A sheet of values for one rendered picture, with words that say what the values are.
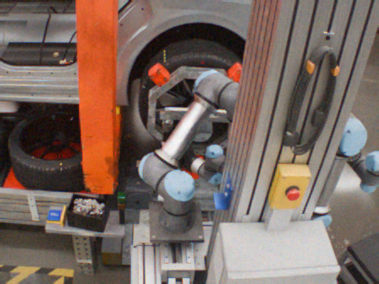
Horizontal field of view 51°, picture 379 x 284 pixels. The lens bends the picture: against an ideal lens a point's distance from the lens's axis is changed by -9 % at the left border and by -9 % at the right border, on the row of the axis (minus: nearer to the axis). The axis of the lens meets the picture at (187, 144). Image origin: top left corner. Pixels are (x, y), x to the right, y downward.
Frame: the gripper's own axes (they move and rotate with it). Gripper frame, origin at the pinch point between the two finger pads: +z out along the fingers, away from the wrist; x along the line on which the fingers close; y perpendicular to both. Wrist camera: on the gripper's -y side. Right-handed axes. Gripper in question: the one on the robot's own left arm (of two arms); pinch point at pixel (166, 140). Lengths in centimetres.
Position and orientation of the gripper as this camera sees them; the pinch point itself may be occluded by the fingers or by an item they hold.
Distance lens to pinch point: 221.2
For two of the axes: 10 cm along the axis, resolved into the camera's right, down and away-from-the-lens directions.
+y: -0.9, 7.8, 6.2
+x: 6.8, -4.1, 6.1
